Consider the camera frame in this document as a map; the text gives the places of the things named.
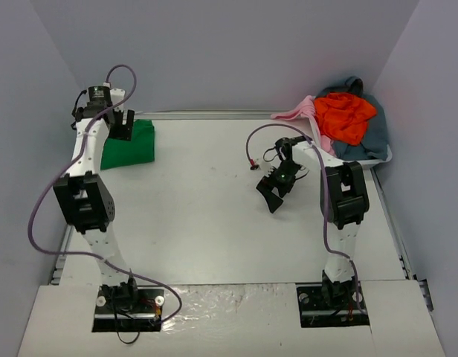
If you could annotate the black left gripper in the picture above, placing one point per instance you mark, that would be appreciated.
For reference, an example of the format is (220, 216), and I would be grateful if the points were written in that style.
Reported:
(122, 131)

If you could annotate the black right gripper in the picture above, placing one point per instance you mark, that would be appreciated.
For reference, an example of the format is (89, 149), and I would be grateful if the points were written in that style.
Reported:
(273, 184)

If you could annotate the green t shirt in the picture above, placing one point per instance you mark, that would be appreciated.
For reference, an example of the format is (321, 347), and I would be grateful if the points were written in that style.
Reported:
(139, 150)

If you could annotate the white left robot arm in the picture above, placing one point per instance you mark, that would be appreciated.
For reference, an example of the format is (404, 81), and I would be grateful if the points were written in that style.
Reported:
(86, 202)

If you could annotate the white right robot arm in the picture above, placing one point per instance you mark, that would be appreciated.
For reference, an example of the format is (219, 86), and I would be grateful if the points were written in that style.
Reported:
(343, 204)

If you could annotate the pink t shirt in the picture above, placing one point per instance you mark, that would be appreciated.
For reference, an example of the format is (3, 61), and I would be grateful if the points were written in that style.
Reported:
(306, 110)

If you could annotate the white plastic laundry bin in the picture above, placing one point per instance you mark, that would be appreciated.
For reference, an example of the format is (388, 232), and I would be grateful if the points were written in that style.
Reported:
(366, 164)

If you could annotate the orange t shirt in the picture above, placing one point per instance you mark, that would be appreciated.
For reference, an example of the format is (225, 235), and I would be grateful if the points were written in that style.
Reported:
(343, 117)

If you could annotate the grey blue t shirt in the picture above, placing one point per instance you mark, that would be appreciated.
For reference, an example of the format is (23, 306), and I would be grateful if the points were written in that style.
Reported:
(375, 141)

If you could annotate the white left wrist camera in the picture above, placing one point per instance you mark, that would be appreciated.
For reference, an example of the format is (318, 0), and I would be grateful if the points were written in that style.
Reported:
(116, 96)

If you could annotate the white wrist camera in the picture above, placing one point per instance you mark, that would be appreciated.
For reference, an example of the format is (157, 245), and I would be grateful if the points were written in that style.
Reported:
(116, 96)
(266, 168)

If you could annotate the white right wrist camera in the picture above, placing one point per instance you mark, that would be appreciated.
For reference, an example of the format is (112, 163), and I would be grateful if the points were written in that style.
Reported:
(266, 168)

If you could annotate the aluminium table edge rail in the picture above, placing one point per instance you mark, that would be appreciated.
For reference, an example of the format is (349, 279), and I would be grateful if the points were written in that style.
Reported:
(206, 115)

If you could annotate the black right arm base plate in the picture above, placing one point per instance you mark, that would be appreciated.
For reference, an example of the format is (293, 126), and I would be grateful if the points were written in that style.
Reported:
(315, 311)

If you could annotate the right side table rail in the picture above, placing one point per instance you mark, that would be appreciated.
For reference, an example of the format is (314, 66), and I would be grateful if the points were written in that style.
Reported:
(406, 265)

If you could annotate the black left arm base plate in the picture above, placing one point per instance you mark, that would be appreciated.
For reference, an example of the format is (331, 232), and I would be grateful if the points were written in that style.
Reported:
(147, 312)

